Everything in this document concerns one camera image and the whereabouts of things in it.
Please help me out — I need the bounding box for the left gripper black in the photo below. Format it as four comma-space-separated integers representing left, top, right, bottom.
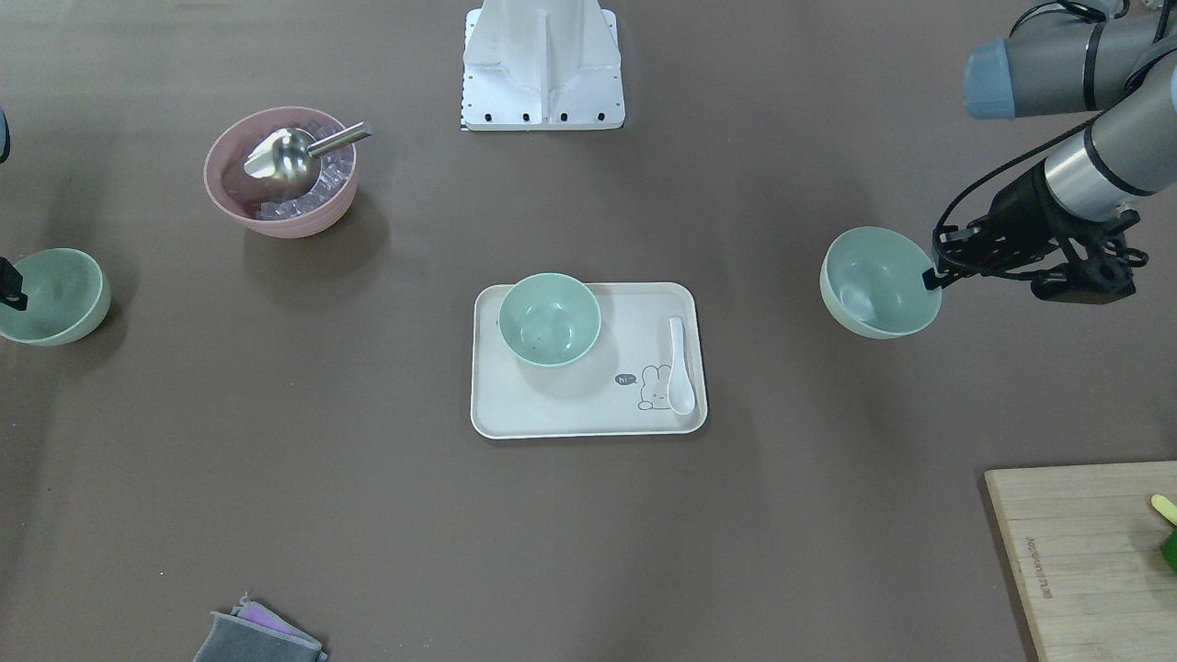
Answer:
920, 163, 1084, 291

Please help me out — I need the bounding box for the green bowl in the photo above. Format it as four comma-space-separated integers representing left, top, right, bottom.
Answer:
819, 226, 943, 340
1, 249, 112, 347
497, 272, 604, 368

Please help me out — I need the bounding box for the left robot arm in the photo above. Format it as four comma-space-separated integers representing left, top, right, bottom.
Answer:
923, 1, 1176, 304

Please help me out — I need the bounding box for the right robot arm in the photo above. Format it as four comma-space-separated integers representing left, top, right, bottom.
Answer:
1, 110, 29, 313

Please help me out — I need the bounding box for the pink bowl with ice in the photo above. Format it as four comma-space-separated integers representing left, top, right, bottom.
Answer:
202, 106, 359, 239

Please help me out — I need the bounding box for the metal ice scoop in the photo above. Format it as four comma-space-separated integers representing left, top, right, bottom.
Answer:
238, 123, 371, 201

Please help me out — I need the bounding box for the white ceramic spoon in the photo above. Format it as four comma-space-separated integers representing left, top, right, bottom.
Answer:
666, 317, 697, 416

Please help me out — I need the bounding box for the wooden cutting board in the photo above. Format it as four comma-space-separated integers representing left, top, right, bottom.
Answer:
984, 461, 1176, 661

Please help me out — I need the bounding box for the yellow plastic knife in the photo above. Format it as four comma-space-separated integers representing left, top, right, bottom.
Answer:
1150, 494, 1177, 528

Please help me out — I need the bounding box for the green lime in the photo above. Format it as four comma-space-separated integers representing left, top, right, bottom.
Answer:
1161, 531, 1177, 572

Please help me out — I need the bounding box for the beige serving tray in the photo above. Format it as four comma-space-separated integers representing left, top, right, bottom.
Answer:
470, 282, 709, 441

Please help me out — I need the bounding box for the green bowl on tray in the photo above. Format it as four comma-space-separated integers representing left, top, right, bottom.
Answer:
497, 272, 604, 368

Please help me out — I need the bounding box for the grey folded cloth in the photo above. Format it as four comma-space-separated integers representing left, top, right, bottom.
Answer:
193, 596, 330, 661

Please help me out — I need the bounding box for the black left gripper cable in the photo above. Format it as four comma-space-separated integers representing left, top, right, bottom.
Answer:
931, 123, 1104, 260

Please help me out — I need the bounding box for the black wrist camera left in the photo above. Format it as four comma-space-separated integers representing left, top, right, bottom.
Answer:
1031, 207, 1150, 305

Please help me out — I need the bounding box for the white camera pole stand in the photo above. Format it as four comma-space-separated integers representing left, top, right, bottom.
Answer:
460, 1, 626, 131

